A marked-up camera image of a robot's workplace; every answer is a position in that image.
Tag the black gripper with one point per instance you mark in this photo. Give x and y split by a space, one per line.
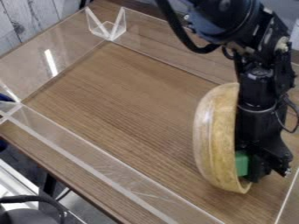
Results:
259 126

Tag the green rectangular block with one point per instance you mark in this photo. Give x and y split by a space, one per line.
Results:
242 161

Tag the light wooden bowl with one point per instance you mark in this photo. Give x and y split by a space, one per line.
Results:
214 138

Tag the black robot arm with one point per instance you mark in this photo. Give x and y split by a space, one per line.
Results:
242 26

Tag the black table leg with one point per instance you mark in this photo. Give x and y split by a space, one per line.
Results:
50 185

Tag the clear acrylic wall panel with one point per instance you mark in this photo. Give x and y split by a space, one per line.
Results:
114 187

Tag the clear acrylic corner bracket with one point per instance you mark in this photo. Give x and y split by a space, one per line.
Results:
107 30

